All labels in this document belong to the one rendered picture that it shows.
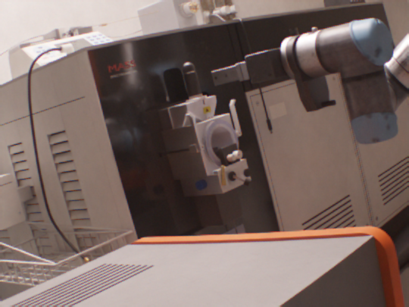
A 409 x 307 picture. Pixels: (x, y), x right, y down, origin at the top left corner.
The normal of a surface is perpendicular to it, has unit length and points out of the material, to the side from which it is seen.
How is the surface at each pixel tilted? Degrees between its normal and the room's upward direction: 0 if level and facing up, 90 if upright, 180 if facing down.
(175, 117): 90
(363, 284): 90
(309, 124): 90
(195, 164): 90
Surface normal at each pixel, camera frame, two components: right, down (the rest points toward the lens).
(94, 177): -0.65, 0.26
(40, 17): 0.72, -0.11
